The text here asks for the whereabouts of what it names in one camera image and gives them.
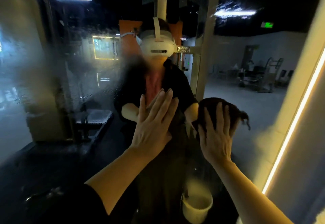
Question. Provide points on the person's left hand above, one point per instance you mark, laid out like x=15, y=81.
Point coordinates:
x=152, y=130

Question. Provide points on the person's right hand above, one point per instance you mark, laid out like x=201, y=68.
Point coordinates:
x=217, y=140

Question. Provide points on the dark brown cleaning cloth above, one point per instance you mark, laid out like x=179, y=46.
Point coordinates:
x=213, y=107

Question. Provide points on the large wall mirror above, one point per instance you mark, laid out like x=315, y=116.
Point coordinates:
x=56, y=79

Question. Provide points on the person's left forearm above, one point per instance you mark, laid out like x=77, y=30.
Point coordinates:
x=119, y=180

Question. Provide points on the person's right forearm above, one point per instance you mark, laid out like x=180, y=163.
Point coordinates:
x=251, y=196

